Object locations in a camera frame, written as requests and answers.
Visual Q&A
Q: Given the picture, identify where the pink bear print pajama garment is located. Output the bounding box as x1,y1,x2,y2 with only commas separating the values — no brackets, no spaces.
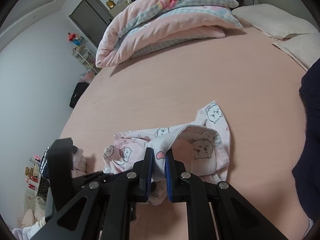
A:
103,101,231,205

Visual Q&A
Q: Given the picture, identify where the pile of dark clothes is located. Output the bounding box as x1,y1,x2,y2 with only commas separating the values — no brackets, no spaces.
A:
40,145,86,179

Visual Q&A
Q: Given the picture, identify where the black bag on floor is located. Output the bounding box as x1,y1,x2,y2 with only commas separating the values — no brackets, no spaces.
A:
69,82,89,109

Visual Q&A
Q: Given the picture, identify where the navy blue knit garment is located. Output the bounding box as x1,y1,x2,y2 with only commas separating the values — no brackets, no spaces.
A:
292,61,319,222

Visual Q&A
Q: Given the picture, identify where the pink bed sheet mattress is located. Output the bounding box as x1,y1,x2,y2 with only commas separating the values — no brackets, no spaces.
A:
61,27,309,239

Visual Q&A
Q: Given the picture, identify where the white storage shelf rack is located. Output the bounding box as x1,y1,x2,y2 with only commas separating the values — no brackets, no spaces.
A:
72,46,100,74

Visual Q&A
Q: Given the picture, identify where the colourful plush toy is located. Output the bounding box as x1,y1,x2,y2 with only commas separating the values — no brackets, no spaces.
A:
68,33,84,46

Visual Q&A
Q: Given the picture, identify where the folded pink quilt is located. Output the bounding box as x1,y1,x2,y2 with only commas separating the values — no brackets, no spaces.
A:
95,0,243,68

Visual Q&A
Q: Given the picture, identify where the gold ornament on wardrobe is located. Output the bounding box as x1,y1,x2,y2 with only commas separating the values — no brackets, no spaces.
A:
106,0,116,10

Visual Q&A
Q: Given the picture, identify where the cream pillow near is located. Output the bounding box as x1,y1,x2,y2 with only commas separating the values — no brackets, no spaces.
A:
272,33,320,72

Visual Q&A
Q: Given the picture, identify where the cream pillow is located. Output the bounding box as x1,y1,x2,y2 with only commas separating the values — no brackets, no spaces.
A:
232,4,318,40
272,33,320,72

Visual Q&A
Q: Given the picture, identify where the cream pillow far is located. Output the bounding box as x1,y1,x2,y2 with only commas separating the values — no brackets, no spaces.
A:
232,4,318,40

